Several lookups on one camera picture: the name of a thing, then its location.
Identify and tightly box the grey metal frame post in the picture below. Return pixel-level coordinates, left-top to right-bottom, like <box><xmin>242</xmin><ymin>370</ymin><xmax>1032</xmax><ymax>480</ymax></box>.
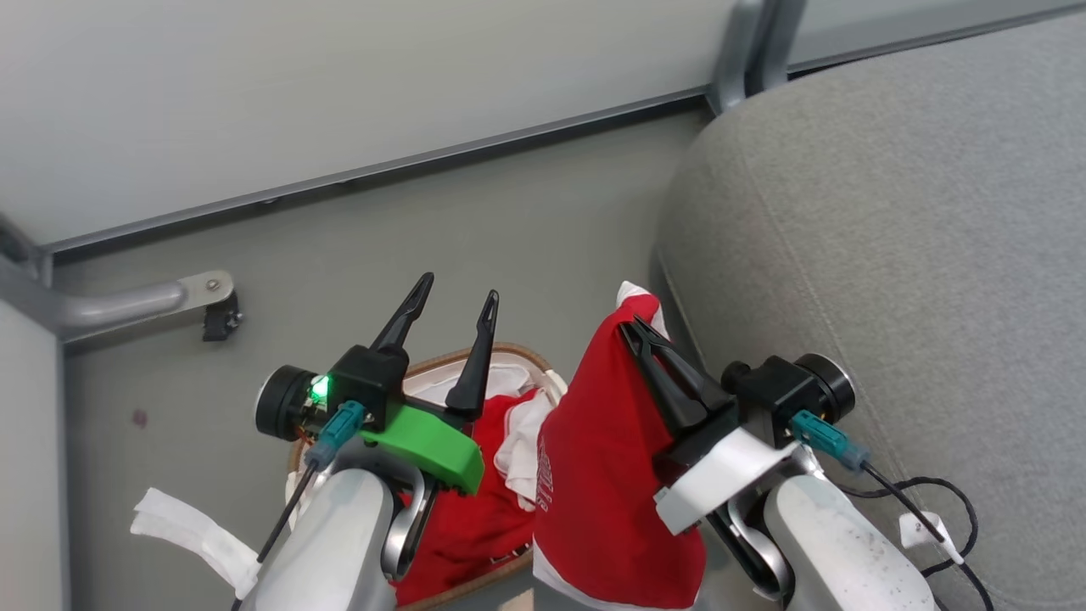
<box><xmin>707</xmin><ymin>0</ymin><xmax>805</xmax><ymax>116</ymax></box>

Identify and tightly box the red garment with white trim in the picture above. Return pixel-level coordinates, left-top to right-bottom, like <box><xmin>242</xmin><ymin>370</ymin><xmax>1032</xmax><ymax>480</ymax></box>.
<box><xmin>532</xmin><ymin>281</ymin><xmax>708</xmax><ymax>611</ymax></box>

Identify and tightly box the black left cable, teal plug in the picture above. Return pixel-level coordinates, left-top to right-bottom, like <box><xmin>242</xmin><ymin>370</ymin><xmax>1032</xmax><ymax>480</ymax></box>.
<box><xmin>229</xmin><ymin>401</ymin><xmax>367</xmax><ymax>611</ymax></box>

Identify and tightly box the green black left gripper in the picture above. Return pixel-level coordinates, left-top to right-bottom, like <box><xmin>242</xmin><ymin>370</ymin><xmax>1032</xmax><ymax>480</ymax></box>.
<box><xmin>327</xmin><ymin>272</ymin><xmax>501</xmax><ymax>497</ymax></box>

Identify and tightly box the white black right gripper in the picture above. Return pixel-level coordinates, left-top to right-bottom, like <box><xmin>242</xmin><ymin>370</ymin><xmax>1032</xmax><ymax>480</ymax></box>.
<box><xmin>617</xmin><ymin>316</ymin><xmax>831</xmax><ymax>536</ymax></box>

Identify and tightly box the brown wicker laundry basket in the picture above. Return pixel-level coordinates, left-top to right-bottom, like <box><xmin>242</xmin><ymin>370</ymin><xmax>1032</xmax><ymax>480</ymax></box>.
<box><xmin>286</xmin><ymin>342</ymin><xmax>571</xmax><ymax>611</ymax></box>

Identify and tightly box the red garment with white print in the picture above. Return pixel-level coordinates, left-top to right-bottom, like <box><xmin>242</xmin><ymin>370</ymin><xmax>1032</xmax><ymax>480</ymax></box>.
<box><xmin>392</xmin><ymin>386</ymin><xmax>544</xmax><ymax>606</ymax></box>

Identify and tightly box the small white cable tag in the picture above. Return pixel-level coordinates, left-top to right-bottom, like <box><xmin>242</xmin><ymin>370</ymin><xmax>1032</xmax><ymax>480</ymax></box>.
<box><xmin>898</xmin><ymin>510</ymin><xmax>966</xmax><ymax>566</ymax></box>

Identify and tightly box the grey fabric sofa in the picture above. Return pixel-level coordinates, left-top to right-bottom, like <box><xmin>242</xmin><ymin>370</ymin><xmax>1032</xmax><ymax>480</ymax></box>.
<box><xmin>652</xmin><ymin>10</ymin><xmax>1086</xmax><ymax>611</ymax></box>

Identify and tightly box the white fabric strap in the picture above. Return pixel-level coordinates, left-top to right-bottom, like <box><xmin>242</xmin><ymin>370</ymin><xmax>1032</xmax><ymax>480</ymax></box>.
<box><xmin>130</xmin><ymin>487</ymin><xmax>262</xmax><ymax>600</ymax></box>

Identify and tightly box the grey metal wall rail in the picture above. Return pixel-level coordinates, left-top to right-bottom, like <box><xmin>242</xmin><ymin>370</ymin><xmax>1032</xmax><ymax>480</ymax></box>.
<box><xmin>41</xmin><ymin>85</ymin><xmax>719</xmax><ymax>255</ymax></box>

